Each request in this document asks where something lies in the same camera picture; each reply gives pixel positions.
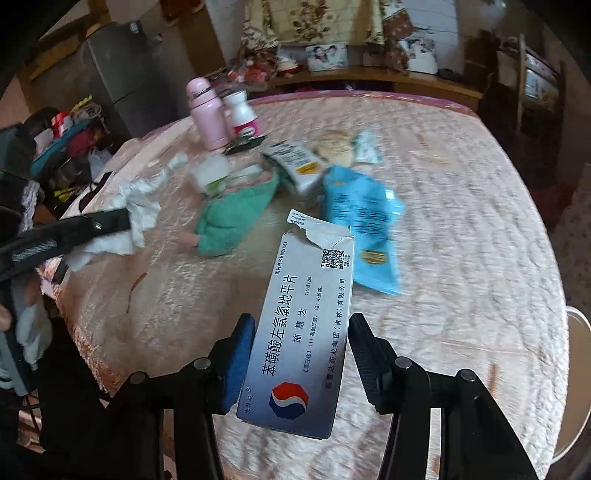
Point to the white green tissue pack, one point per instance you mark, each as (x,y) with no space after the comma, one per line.
(210,173)

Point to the white wedding photo frame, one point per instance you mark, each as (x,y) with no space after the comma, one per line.
(420,55)

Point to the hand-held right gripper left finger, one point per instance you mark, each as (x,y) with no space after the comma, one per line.
(239,364)

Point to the round cracker pack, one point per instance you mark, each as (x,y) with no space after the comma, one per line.
(334,147)

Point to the silver white medicine box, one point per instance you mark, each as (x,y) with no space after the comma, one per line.
(300,332)

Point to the grey refrigerator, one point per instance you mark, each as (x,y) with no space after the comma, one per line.
(138,78)

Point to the pink thermos bottle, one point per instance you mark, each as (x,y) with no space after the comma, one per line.
(210,115)

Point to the white bottle with pink label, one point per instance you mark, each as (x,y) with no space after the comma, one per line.
(240,113)

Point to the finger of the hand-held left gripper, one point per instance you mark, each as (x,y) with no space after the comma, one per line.
(69,235)

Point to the white tissue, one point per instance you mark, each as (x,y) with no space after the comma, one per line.
(138,207)
(178,161)

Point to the green towel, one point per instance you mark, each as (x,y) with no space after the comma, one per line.
(226,217)

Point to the dark green cracker packet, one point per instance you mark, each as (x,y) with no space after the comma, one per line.
(244,145)

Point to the small light blue sachet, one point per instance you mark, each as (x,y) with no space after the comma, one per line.
(368,146)

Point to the pink white packet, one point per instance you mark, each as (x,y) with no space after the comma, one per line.
(251,177)

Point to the framed couple photo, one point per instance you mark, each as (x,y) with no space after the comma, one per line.
(327,57)

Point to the pink quilted mattress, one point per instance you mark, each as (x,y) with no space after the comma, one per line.
(461,240)

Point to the floral cloth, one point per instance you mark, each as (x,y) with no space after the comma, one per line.
(314,21)

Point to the plastic bag with red items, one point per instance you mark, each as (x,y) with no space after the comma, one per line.
(261,67)

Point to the pile of clothes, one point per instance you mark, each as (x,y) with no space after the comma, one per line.
(69,147)

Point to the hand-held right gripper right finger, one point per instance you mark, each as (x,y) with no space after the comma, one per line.
(364,364)

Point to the white yellow medicine box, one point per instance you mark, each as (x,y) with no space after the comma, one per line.
(300,170)

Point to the wooden chair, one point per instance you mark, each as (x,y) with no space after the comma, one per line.
(540,83)

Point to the blue plastic packet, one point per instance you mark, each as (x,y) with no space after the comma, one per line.
(364,221)

